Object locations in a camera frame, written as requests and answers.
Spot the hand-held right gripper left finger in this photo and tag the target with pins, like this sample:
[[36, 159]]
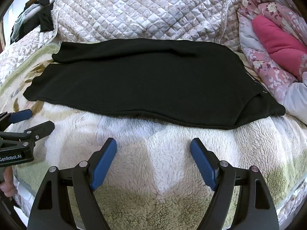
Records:
[[104, 165]]

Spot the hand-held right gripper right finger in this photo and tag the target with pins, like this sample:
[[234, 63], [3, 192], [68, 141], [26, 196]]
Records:
[[203, 165]]

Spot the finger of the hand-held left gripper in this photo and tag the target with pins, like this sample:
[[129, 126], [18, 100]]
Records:
[[40, 129], [21, 115]]

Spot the black pants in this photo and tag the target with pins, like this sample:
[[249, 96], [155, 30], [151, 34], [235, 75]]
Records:
[[153, 83]]

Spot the person's left hand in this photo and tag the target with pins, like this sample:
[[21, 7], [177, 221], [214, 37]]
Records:
[[7, 183]]

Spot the white and green fleece blanket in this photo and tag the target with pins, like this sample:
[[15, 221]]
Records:
[[153, 153]]

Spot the pink floral folded quilt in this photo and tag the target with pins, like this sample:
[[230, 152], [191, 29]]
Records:
[[275, 40]]

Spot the beige quilted floral bedspread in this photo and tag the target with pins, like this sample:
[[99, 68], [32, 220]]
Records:
[[144, 9]]

